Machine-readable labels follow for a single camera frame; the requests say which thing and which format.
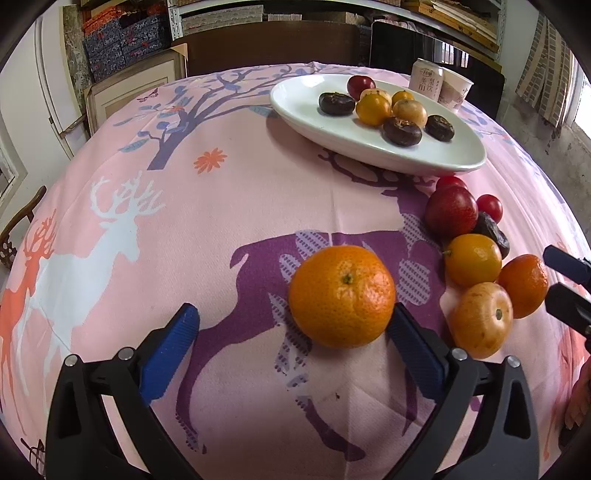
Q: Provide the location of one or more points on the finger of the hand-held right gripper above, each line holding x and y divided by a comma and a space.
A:
568, 304
565, 263

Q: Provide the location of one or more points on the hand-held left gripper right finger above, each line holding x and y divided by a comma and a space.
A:
415, 355

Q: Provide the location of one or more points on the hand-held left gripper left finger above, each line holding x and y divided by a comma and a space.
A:
171, 350

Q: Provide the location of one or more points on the orange mandarin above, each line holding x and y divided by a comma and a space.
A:
524, 286
342, 296

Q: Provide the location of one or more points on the dark brown water chestnut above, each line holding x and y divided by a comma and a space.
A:
401, 131
336, 103
440, 127

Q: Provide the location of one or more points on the white oval plate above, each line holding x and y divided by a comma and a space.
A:
415, 152

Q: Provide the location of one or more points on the small pale striped fruit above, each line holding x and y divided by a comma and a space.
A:
411, 112
376, 93

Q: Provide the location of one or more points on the person's right hand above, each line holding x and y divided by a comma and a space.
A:
579, 397

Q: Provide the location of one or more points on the dark wrinkled date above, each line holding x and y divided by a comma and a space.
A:
496, 237

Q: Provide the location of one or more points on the red cherry tomato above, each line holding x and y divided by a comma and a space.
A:
450, 182
489, 207

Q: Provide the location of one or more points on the pink deer print tablecloth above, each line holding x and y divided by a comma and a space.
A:
184, 194

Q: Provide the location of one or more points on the bright window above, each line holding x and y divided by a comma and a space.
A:
584, 106

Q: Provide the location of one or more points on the beige slatted blind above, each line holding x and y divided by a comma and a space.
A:
545, 69

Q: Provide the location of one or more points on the carved wooden chair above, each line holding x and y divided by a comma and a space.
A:
14, 235

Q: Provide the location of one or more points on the white paper cup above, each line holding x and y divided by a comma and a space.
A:
455, 90

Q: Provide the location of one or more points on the pink drink can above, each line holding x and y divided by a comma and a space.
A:
425, 76

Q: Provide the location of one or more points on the white framed dark panel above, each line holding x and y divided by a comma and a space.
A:
7, 157

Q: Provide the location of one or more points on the stack of woven flat boxes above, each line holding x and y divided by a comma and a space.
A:
461, 21

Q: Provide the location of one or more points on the black flat panel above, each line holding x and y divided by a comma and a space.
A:
397, 46

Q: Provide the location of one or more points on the white leaning board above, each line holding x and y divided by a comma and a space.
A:
55, 87

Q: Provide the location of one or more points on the stack of blue patterned boxes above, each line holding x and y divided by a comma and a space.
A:
124, 44

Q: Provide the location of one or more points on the dark brown board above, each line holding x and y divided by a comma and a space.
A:
268, 48

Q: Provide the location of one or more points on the shelf of patterned boxes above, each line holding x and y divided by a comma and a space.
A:
175, 18

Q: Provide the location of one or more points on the thin frame eyeglasses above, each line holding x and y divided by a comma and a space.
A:
36, 454

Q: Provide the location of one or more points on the pale wooden picture frame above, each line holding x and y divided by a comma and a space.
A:
134, 87

